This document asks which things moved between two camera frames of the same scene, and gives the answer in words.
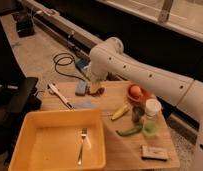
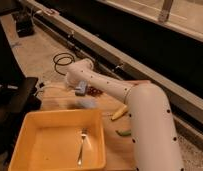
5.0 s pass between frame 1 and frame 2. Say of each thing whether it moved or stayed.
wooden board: stayed
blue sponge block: stayed
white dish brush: moved
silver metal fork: stayed
